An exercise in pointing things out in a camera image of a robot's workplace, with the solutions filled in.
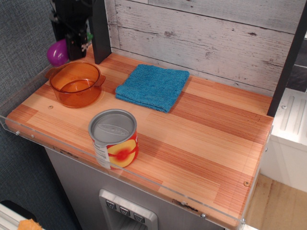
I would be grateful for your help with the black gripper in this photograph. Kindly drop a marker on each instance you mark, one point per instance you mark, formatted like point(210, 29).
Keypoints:
point(68, 19)

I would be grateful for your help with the purple toy eggplant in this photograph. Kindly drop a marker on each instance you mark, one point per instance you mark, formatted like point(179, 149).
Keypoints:
point(57, 54)

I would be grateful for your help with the orange transparent plastic pot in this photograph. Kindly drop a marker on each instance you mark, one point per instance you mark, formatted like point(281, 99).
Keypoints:
point(76, 84)

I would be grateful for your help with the peach can with grey lid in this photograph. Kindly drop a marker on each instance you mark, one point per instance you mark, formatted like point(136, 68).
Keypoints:
point(115, 139)

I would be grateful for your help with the folded blue towel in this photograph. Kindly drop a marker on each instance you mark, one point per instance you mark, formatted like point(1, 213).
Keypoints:
point(153, 87)

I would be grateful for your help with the clear acrylic table guard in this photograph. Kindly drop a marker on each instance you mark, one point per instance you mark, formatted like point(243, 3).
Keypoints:
point(203, 155)

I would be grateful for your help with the grey cabinet with dispenser panel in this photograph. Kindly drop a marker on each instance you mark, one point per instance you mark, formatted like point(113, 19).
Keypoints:
point(104, 202)

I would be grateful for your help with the black and orange object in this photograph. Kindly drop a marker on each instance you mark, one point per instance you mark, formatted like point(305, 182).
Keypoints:
point(15, 217)

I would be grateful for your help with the white ridged appliance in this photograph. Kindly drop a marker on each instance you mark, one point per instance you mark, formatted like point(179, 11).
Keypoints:
point(285, 156)

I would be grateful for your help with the dark left frame post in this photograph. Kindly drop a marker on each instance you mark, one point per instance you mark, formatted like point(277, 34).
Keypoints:
point(99, 28)

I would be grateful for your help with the dark frame post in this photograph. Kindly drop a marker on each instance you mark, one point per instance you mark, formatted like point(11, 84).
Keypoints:
point(99, 28)
point(289, 63)

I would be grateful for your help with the dark right frame post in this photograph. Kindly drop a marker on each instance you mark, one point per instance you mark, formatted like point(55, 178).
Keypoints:
point(289, 63)

